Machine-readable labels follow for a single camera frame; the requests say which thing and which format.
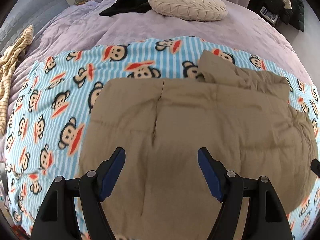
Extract grey padded headboard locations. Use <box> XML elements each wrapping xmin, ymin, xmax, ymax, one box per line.
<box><xmin>0</xmin><ymin>0</ymin><xmax>70</xmax><ymax>55</ymax></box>

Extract purple bedspread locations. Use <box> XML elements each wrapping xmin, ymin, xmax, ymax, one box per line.
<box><xmin>0</xmin><ymin>0</ymin><xmax>313</xmax><ymax>160</ymax></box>

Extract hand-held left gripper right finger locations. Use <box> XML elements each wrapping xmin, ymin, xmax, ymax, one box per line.
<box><xmin>197</xmin><ymin>147</ymin><xmax>293</xmax><ymax>240</ymax></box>

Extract monkey print striped blanket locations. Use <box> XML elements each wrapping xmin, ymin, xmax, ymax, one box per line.
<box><xmin>5</xmin><ymin>36</ymin><xmax>320</xmax><ymax>240</ymax></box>

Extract tan puffer jacket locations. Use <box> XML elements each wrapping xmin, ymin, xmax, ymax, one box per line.
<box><xmin>79</xmin><ymin>50</ymin><xmax>318</xmax><ymax>240</ymax></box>

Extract cream striped garment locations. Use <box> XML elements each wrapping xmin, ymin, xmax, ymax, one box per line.
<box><xmin>0</xmin><ymin>25</ymin><xmax>34</xmax><ymax>135</ymax></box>

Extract dark green puffer coat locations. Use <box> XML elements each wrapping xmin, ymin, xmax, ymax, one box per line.
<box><xmin>284</xmin><ymin>0</ymin><xmax>305</xmax><ymax>32</ymax></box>

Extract black cloth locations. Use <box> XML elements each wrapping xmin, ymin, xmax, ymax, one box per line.
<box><xmin>99</xmin><ymin>0</ymin><xmax>162</xmax><ymax>17</ymax></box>

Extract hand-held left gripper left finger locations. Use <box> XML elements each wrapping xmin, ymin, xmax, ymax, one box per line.
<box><xmin>30</xmin><ymin>147</ymin><xmax>126</xmax><ymax>240</ymax></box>

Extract white printed box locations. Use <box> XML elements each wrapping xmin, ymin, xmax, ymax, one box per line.
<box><xmin>260</xmin><ymin>6</ymin><xmax>279</xmax><ymax>23</ymax></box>

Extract round cream cushion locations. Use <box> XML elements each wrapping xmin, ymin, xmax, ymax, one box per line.
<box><xmin>149</xmin><ymin>0</ymin><xmax>228</xmax><ymax>22</ymax></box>

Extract dark hanging coats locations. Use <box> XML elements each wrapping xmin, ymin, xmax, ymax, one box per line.
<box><xmin>250</xmin><ymin>0</ymin><xmax>290</xmax><ymax>28</ymax></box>

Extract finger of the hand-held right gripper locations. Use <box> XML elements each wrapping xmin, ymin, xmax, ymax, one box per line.
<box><xmin>310</xmin><ymin>159</ymin><xmax>320</xmax><ymax>178</ymax></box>

